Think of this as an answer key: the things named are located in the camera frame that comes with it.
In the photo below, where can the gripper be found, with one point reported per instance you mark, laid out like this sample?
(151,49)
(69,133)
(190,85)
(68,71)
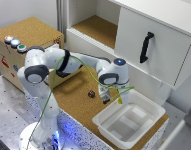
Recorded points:
(105,92)

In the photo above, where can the yellow block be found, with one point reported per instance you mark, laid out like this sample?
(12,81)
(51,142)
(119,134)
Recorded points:
(120,100)

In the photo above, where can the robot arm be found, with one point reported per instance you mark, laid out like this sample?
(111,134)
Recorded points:
(40,106)

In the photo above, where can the white plastic box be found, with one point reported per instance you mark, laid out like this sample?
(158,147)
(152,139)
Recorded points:
(128,123)

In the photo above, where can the wooden drawer box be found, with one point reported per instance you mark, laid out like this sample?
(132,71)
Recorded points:
(28,31)

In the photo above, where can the purple block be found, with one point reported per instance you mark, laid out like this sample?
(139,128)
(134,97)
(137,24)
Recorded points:
(91,94)

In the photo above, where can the white sliding door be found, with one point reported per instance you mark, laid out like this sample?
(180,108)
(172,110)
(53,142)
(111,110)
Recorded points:
(161,50)

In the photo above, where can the green button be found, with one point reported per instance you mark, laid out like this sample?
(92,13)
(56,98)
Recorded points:
(21,48)

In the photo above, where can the blue button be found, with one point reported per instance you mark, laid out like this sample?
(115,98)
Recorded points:
(15,42)

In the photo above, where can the white cabinet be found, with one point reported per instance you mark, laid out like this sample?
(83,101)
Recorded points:
(168,8)

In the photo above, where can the red button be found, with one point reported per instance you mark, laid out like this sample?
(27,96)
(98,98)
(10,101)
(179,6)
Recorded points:
(8,39)

